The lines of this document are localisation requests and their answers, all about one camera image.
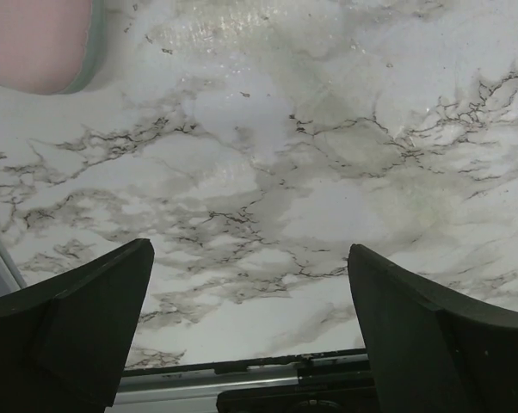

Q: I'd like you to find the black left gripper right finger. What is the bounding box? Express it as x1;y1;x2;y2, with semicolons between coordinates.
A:
348;244;518;412

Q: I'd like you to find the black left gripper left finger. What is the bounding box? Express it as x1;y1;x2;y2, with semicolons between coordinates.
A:
0;238;154;413

